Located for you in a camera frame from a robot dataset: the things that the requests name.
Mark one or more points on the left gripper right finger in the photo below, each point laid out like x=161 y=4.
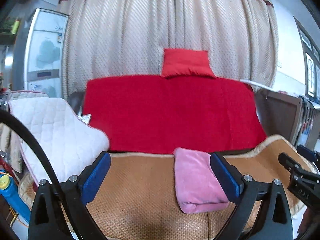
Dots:
x=261 y=209

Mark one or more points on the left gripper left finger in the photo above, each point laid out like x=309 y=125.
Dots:
x=55 y=217

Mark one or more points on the pink corduroy garment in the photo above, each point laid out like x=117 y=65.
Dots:
x=196 y=186

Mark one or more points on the blue plastic bottle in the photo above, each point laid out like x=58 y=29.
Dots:
x=9 y=191

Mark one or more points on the white quilted cushion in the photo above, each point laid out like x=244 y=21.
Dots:
x=69 y=144

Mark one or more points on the woven rattan bed mat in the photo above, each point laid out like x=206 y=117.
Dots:
x=137 y=199

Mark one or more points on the dark framed window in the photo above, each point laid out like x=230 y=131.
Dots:
x=311 y=61

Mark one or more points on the red blanket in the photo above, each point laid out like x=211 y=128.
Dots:
x=151 y=114

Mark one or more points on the red pillow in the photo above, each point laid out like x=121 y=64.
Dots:
x=183 y=62

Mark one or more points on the silver refrigerator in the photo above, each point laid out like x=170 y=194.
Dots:
x=43 y=52

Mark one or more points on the beige dotted curtain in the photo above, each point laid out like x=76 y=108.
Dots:
x=128 y=37

